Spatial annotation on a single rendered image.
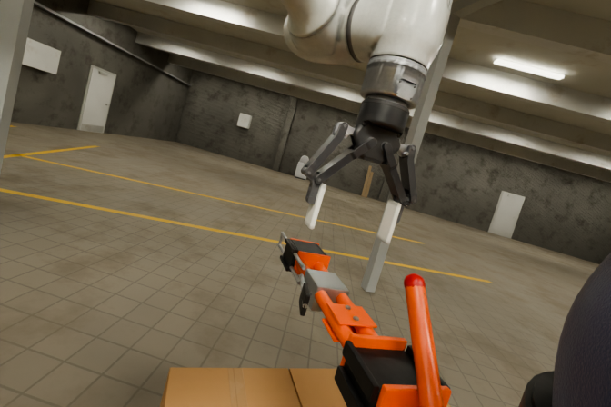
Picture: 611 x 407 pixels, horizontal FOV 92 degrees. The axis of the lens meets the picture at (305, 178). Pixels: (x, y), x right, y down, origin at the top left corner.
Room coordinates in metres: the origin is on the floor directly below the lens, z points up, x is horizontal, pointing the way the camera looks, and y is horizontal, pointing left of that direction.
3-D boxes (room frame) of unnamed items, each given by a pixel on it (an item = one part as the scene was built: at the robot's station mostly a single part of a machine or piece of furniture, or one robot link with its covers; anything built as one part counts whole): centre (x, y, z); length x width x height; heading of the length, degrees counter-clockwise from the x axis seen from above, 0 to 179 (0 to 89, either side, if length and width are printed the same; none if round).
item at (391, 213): (0.49, -0.15, 1.23); 0.03 x 0.01 x 0.07; 18
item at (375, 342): (0.32, -0.15, 1.07); 0.10 x 0.08 x 0.06; 108
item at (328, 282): (0.52, -0.09, 1.07); 0.07 x 0.07 x 0.04; 18
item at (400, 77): (0.47, -0.09, 1.43); 0.09 x 0.09 x 0.06
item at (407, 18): (0.48, -0.08, 1.54); 0.13 x 0.11 x 0.16; 52
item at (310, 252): (0.65, -0.05, 1.07); 0.08 x 0.07 x 0.05; 18
